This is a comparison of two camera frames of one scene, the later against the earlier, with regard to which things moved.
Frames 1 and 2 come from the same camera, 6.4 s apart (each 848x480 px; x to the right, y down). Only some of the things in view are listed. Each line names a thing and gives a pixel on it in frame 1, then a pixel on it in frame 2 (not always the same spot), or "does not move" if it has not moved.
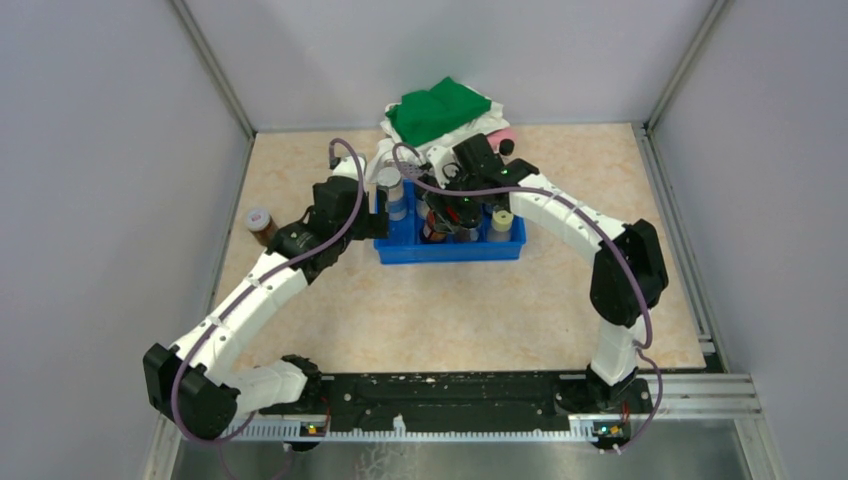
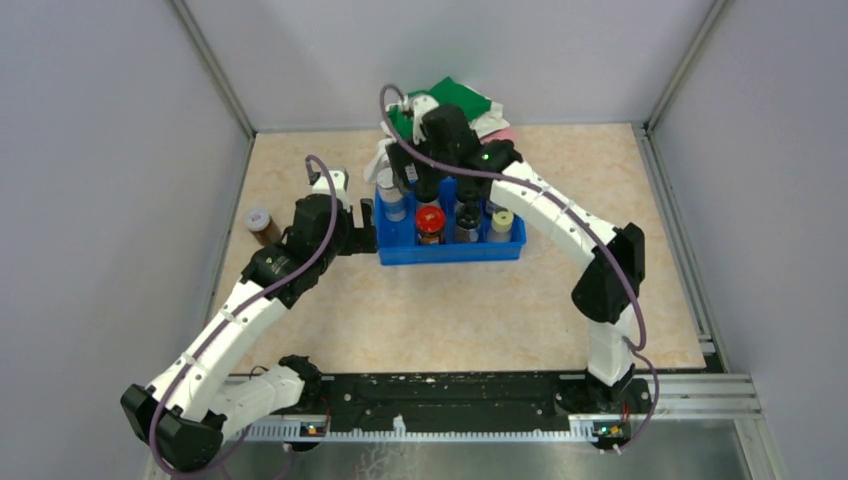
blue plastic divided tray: [404, 245] does not move
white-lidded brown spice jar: [260, 224] does not move
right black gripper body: [464, 206] → [428, 174]
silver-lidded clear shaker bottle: [391, 179] does not move
